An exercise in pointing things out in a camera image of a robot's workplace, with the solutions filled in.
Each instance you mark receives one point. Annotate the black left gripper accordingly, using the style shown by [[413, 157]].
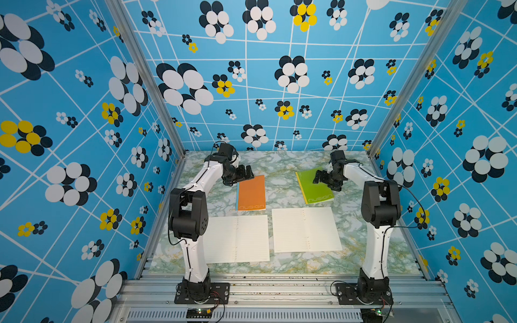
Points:
[[242, 175]]

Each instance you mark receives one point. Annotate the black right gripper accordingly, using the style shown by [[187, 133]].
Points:
[[322, 177]]

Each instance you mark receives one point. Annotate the green cover notebook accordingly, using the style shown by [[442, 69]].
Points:
[[313, 193], [237, 239]]

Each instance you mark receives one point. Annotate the orange cover notebook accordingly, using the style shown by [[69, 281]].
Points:
[[251, 195]]

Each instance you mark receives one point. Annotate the lined notebook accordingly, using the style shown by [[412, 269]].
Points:
[[311, 229]]

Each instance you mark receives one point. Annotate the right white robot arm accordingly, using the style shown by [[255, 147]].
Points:
[[381, 209]]

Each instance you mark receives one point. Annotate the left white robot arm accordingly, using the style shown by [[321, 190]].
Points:
[[188, 218]]

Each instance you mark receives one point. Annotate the left controller board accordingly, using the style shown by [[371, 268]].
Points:
[[199, 314]]

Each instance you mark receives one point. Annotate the controller board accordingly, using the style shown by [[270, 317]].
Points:
[[199, 314], [372, 316]]

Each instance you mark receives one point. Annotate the right controller board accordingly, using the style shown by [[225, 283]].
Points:
[[372, 316]]

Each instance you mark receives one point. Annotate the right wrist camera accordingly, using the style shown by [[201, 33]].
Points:
[[338, 158]]

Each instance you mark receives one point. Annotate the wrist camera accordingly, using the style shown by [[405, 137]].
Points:
[[338, 158], [227, 151]]

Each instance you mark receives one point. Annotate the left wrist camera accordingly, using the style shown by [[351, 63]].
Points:
[[227, 151]]

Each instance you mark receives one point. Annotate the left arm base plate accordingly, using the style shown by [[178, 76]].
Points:
[[188, 293]]

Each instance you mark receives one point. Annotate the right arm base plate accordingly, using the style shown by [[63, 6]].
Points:
[[351, 294]]

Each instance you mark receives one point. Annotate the aluminium frame rail front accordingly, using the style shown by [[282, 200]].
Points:
[[283, 298]]

